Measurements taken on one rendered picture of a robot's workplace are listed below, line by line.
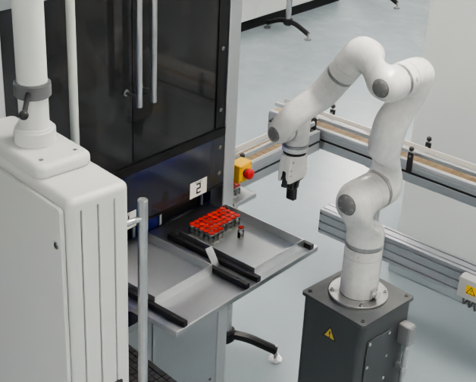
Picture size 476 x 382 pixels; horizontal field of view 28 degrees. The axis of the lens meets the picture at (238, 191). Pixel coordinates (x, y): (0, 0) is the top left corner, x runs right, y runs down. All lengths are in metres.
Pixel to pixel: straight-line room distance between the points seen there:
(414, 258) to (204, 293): 1.29
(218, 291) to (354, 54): 0.85
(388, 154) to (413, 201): 1.89
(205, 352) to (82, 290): 1.56
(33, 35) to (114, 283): 0.60
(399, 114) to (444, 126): 1.71
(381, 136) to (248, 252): 0.71
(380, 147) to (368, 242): 0.32
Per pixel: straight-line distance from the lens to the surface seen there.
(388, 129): 2.73
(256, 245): 3.24
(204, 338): 3.69
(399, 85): 2.62
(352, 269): 2.97
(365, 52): 2.72
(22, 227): 2.28
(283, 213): 5.30
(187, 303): 2.94
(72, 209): 2.10
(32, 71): 2.19
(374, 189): 2.83
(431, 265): 3.98
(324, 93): 2.85
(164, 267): 3.11
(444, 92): 4.39
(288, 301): 4.55
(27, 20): 2.15
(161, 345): 3.50
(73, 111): 2.67
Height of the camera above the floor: 2.53
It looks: 27 degrees down
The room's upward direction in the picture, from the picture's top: 3 degrees clockwise
